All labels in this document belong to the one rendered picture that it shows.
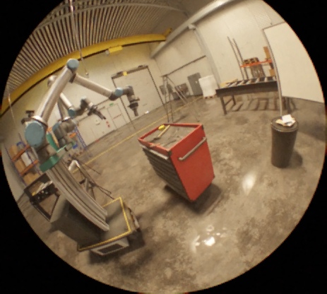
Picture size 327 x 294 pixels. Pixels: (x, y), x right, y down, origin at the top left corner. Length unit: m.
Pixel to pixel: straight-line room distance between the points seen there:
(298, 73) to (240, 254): 2.37
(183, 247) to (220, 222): 0.48
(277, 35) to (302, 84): 0.83
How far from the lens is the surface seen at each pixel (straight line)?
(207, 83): 7.46
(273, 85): 3.46
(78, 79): 1.20
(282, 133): 1.58
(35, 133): 0.83
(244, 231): 1.43
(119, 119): 11.15
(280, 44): 2.32
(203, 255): 1.39
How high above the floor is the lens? 1.37
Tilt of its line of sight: 18 degrees down
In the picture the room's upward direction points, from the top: 23 degrees counter-clockwise
